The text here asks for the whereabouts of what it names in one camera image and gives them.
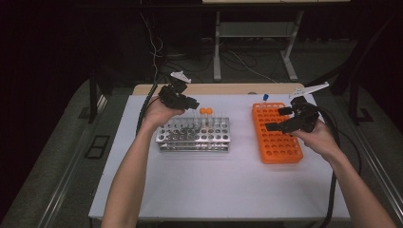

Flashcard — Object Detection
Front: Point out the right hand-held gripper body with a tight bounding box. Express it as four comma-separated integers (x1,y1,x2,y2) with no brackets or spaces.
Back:
288,81,331,134

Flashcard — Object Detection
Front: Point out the black metal stand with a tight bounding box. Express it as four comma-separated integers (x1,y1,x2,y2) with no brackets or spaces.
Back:
348,18,374,125

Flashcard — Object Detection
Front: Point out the grey desk with metal frame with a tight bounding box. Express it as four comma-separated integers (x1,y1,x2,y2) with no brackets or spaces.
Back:
201,0,351,83

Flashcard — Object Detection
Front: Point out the person's right hand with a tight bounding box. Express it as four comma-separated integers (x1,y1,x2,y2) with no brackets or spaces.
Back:
289,118,341,163

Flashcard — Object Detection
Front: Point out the white hanging cable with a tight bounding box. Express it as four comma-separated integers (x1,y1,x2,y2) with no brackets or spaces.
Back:
141,12,164,84

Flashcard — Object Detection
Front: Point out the black floor socket cover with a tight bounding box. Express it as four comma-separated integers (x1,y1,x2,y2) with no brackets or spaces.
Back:
84,135,111,160

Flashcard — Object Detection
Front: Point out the orange plastic test tube rack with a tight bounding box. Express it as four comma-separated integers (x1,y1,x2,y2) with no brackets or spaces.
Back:
251,102,304,165

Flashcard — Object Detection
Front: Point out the white table mat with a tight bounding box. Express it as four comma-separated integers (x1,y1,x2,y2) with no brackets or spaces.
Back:
88,93,351,221

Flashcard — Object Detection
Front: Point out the white floor cable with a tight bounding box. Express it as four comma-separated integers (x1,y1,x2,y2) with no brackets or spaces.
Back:
227,50,270,84

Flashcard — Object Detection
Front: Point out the silver metal test tube rack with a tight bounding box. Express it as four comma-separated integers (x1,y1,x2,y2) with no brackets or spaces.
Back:
155,117,231,154

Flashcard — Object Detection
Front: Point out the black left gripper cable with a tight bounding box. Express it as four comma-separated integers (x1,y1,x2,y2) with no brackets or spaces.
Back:
136,74,174,136

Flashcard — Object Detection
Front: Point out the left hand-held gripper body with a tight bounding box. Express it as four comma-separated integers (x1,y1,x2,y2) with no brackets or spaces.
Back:
158,70,193,110

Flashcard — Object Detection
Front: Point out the person's left hand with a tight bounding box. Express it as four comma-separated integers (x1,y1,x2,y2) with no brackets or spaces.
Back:
141,94,186,127

